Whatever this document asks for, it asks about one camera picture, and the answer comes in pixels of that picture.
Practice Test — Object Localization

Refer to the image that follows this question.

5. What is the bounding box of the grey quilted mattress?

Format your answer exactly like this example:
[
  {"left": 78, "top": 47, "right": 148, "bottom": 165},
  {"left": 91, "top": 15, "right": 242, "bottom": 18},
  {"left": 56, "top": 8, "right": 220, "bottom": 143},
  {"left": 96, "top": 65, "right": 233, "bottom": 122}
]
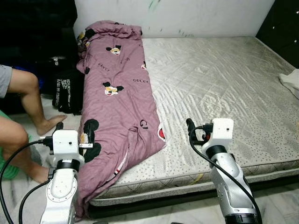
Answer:
[{"left": 89, "top": 36, "right": 299, "bottom": 206}]

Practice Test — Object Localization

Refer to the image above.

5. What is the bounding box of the white pillow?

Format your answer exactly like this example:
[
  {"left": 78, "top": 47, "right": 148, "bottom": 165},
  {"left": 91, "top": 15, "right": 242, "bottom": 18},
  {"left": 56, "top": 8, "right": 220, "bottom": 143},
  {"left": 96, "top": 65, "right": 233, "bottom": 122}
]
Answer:
[{"left": 279, "top": 68, "right": 299, "bottom": 99}]

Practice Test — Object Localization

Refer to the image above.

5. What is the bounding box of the pink cartoon print blanket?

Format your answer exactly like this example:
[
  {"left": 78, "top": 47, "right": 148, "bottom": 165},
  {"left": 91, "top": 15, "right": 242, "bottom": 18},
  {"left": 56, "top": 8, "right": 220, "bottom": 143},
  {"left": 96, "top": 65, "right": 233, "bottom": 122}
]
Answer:
[{"left": 75, "top": 20, "right": 167, "bottom": 220}]

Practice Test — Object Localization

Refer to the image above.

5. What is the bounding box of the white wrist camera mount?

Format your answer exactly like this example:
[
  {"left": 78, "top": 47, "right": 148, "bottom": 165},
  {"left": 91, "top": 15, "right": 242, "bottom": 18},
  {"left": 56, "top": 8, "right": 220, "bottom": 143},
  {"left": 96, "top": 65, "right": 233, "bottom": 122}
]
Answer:
[
  {"left": 51, "top": 129, "right": 80, "bottom": 166},
  {"left": 202, "top": 118, "right": 234, "bottom": 152}
]

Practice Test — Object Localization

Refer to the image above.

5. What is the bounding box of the black tufted headboard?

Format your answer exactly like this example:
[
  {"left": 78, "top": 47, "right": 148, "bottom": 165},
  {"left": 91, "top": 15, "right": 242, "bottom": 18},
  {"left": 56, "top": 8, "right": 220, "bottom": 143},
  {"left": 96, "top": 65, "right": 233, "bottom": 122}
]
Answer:
[{"left": 256, "top": 0, "right": 299, "bottom": 66}]

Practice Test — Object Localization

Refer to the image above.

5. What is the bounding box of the blue cloth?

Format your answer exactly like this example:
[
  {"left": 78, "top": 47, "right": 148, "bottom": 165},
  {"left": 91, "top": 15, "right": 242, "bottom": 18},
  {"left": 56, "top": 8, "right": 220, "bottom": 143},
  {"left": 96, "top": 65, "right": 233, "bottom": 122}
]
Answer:
[{"left": 37, "top": 76, "right": 48, "bottom": 93}]

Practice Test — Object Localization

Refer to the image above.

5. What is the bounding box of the green plastic stool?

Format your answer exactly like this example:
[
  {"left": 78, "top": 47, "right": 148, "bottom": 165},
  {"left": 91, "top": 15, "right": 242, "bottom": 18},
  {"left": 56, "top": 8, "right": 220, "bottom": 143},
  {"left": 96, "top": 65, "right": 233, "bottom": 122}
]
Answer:
[{"left": 0, "top": 110, "right": 29, "bottom": 180}]

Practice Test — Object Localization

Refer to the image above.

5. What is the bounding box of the person in grey shorts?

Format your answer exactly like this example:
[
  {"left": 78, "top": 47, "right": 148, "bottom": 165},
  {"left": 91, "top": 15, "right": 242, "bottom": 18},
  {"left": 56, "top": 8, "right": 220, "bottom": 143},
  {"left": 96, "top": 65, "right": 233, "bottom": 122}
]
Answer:
[{"left": 0, "top": 64, "right": 68, "bottom": 183}]

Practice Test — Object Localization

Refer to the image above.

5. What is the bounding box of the black clothes pile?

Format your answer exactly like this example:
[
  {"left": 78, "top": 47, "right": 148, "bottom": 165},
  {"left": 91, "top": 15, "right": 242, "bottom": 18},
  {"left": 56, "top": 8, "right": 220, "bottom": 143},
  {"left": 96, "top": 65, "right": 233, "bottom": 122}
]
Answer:
[{"left": 0, "top": 0, "right": 79, "bottom": 75}]

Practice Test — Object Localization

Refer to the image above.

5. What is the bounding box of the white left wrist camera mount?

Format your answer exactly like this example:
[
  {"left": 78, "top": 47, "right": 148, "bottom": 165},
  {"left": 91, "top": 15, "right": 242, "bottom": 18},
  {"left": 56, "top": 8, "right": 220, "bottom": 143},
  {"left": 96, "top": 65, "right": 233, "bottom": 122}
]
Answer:
[{"left": 51, "top": 129, "right": 80, "bottom": 166}]

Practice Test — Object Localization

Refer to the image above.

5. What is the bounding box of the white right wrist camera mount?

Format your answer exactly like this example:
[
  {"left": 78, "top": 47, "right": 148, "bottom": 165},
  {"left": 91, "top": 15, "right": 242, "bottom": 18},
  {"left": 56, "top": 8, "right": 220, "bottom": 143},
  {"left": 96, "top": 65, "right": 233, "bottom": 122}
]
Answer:
[{"left": 202, "top": 118, "right": 234, "bottom": 152}]

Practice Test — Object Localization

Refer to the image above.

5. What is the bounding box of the black left camera cable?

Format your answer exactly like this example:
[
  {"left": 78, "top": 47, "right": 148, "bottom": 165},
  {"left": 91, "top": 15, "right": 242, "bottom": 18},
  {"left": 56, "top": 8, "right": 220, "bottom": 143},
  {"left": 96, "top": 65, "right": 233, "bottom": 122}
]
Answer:
[{"left": 0, "top": 137, "right": 55, "bottom": 224}]

